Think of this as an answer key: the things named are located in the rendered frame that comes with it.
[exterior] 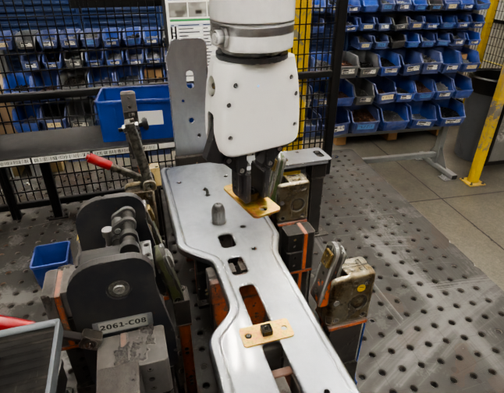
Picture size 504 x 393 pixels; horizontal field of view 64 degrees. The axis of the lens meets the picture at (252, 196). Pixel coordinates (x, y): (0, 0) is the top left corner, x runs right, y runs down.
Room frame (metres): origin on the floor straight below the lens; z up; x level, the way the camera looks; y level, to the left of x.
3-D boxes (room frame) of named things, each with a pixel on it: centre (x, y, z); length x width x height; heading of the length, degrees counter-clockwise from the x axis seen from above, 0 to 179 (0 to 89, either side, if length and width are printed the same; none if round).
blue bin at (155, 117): (1.28, 0.34, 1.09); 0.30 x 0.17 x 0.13; 101
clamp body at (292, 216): (0.90, -0.10, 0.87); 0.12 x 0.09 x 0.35; 107
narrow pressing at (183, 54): (1.15, 0.18, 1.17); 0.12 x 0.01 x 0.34; 107
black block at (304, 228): (0.76, -0.11, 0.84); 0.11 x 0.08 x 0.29; 107
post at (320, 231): (1.15, -0.20, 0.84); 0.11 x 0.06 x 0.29; 107
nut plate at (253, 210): (0.44, 0.00, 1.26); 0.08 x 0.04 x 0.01; 31
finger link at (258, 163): (0.45, -0.02, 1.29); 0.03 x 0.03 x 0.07; 31
